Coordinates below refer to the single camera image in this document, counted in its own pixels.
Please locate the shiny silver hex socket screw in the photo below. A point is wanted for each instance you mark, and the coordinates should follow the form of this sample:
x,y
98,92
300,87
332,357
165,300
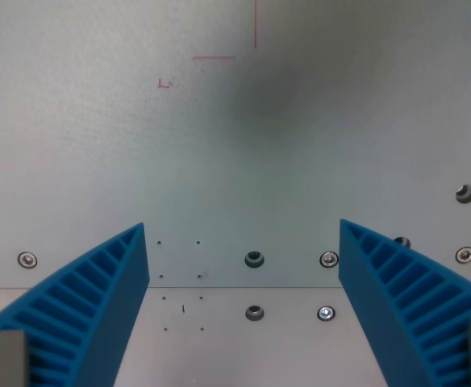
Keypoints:
x,y
326,313

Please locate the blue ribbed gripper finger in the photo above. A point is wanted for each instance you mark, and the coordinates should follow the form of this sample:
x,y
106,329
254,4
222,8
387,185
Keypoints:
x,y
384,306
98,306

